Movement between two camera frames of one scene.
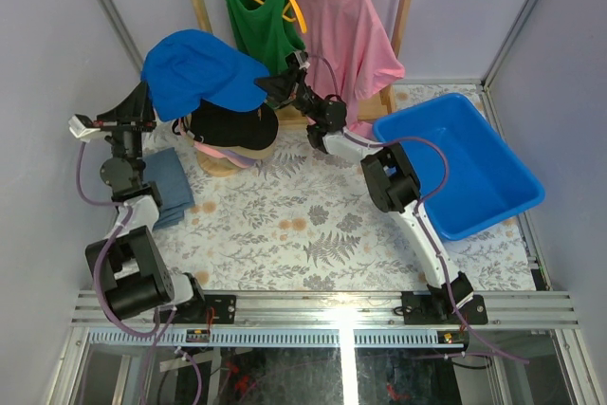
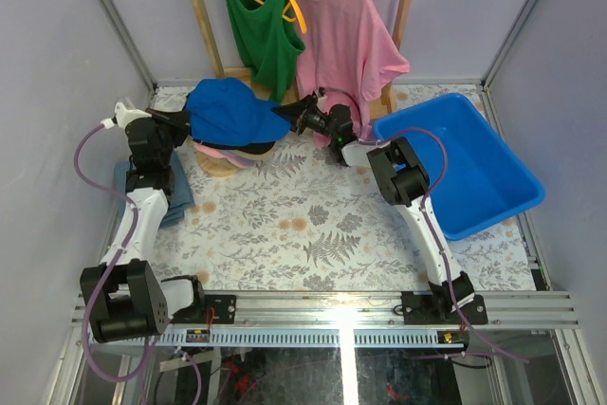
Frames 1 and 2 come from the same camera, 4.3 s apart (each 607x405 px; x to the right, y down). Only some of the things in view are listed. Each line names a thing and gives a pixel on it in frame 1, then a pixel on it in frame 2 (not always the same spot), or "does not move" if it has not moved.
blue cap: x=184 y=69 -> x=225 y=110
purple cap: x=242 y=157 does not move
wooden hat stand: x=220 y=167 does not move
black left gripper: x=123 y=124 -> x=155 y=120
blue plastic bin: x=487 y=179 does not move
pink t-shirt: x=349 y=48 does not move
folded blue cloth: x=162 y=167 does not move
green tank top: x=258 y=13 does not move
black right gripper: x=280 y=89 -> x=299 y=114
